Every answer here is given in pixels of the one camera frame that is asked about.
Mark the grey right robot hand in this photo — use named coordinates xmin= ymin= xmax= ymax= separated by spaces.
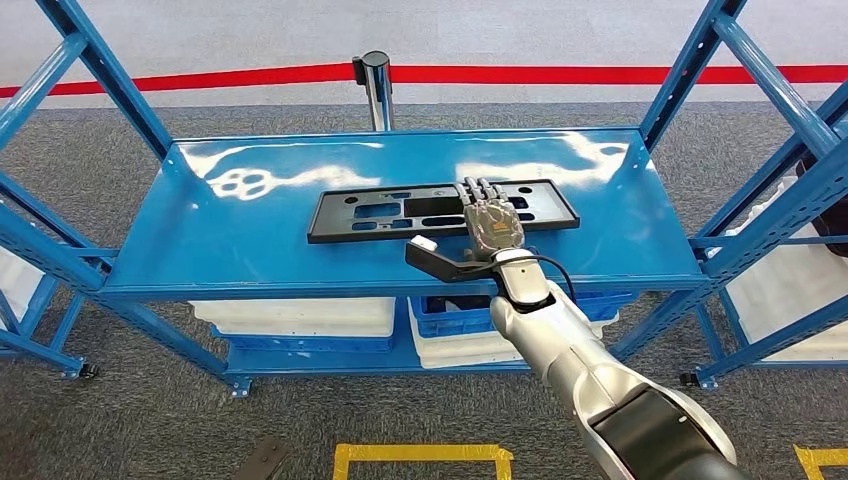
xmin=455 ymin=176 xmax=527 ymax=263

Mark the black plastic panel part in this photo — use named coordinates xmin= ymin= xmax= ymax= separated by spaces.
xmin=306 ymin=178 xmax=582 ymax=245

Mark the small black plastic part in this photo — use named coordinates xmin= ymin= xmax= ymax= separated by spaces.
xmin=423 ymin=296 xmax=492 ymax=315

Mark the blue steel shelf rack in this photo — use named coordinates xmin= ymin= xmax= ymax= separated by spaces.
xmin=0 ymin=0 xmax=848 ymax=399
xmin=0 ymin=173 xmax=121 ymax=380
xmin=678 ymin=82 xmax=848 ymax=392

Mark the blue plastic crate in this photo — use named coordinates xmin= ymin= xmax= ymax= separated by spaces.
xmin=410 ymin=293 xmax=639 ymax=339

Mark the white plastic bin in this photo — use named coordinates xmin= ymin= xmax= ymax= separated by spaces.
xmin=188 ymin=298 xmax=397 ymax=338
xmin=407 ymin=301 xmax=621 ymax=370

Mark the red barrier belt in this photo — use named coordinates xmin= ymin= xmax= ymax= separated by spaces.
xmin=389 ymin=64 xmax=848 ymax=86
xmin=0 ymin=62 xmax=356 ymax=99

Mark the yellow floor tape rectangle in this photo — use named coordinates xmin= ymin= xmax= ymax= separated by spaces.
xmin=793 ymin=445 xmax=848 ymax=480
xmin=331 ymin=443 xmax=515 ymax=480

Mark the black plastic tray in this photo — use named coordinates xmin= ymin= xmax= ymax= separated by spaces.
xmin=794 ymin=155 xmax=848 ymax=260

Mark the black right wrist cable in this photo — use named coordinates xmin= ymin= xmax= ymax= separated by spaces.
xmin=526 ymin=254 xmax=578 ymax=306

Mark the chrome stanchion post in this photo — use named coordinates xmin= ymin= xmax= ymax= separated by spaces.
xmin=351 ymin=50 xmax=397 ymax=132

